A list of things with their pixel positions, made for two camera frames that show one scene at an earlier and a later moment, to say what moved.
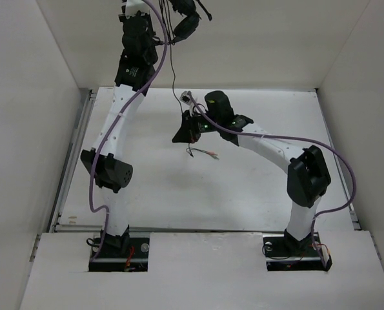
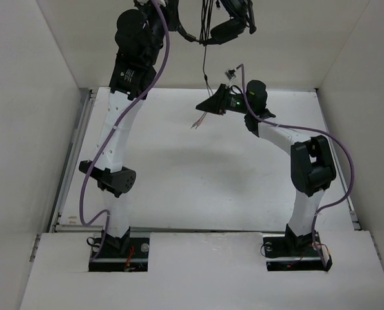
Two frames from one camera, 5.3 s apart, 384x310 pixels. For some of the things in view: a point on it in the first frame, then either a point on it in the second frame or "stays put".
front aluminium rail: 152,230 stays put
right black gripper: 188,132 -> 217,103
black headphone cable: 190,149 -> 206,30
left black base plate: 133,258 stays put
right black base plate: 295,252 stays put
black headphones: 190,22 -> 241,13
